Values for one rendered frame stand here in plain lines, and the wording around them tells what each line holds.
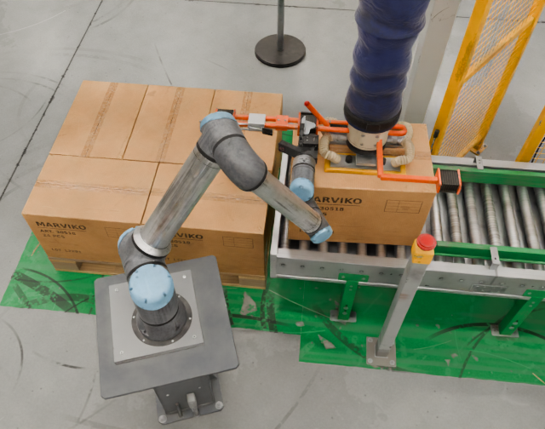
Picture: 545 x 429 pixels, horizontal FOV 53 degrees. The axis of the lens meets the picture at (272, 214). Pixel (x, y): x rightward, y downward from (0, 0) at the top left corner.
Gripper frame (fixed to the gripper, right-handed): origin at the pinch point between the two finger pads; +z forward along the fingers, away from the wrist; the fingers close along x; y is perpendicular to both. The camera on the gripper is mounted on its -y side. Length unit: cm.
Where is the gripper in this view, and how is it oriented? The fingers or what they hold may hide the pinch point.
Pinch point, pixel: (302, 124)
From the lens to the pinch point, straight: 230.8
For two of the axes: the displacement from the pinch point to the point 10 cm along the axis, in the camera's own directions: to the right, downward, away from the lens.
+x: -0.2, -5.8, -8.1
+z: 1.0, -8.1, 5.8
